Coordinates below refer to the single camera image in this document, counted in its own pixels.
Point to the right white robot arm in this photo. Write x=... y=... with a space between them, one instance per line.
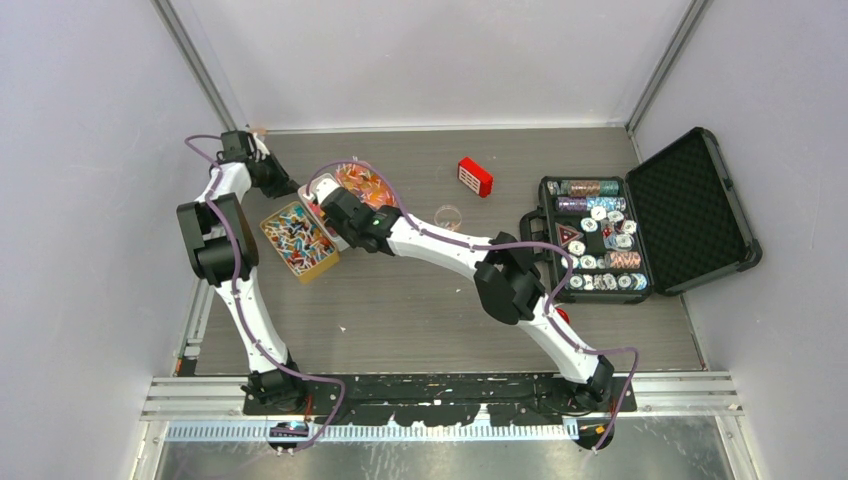
x=502 y=270

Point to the clear plastic jar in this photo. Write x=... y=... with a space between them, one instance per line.
x=448 y=217

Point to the yellow tray of wrapped candies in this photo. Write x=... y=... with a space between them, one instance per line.
x=300 y=242

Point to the white tray of gummy candies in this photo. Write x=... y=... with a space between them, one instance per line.
x=316 y=215

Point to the pink tray of lollipops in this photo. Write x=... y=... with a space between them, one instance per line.
x=366 y=185

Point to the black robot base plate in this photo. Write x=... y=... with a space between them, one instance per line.
x=437 y=400

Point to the red jar lid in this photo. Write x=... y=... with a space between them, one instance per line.
x=563 y=315

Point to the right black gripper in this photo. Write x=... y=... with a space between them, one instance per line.
x=349 y=242

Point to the black poker chip case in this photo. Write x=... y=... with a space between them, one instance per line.
x=671 y=224

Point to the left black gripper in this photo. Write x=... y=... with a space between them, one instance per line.
x=284 y=185

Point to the red toy brick block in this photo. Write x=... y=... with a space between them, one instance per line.
x=475 y=177

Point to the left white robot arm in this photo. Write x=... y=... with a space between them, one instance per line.
x=223 y=252

